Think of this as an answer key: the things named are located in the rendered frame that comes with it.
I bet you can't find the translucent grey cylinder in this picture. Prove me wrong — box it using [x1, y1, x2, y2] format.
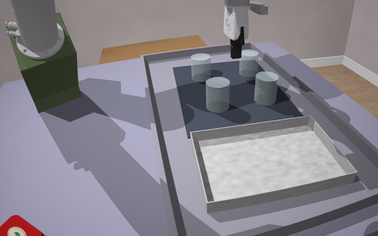
[239, 49, 259, 77]
[206, 77, 230, 113]
[254, 71, 279, 106]
[191, 53, 211, 82]

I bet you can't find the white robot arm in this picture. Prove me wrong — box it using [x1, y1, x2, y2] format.
[5, 0, 268, 59]

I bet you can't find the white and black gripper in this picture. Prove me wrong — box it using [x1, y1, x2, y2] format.
[223, 4, 249, 59]

